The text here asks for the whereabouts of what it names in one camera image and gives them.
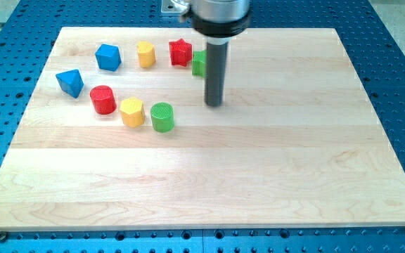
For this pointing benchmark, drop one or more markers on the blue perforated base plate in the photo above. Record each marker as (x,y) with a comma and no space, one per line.
(29,33)

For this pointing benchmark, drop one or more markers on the green cylinder block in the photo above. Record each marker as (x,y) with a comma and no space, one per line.
(162,117)

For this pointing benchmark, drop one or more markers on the light wooden board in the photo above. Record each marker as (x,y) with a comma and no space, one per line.
(296,143)

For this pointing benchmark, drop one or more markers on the yellow rounded block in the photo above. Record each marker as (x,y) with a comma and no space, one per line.
(146,54)

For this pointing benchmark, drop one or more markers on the red cylinder block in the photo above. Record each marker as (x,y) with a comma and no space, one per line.
(103,99)

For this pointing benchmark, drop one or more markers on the silver metal bracket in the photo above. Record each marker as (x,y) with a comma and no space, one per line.
(173,7)

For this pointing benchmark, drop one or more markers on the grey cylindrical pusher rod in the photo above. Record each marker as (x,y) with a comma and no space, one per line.
(215,69)

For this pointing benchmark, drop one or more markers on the blue triangle block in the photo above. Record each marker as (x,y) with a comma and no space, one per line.
(70,82)

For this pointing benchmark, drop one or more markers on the blue cube block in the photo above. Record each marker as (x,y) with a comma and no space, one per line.
(108,57)

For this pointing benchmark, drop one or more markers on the yellow hexagon block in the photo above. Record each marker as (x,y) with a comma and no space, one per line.
(132,112)

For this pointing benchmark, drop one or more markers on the green block behind rod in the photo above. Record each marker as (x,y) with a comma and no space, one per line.
(199,63)

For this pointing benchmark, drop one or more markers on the red star block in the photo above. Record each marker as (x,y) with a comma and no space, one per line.
(180,52)

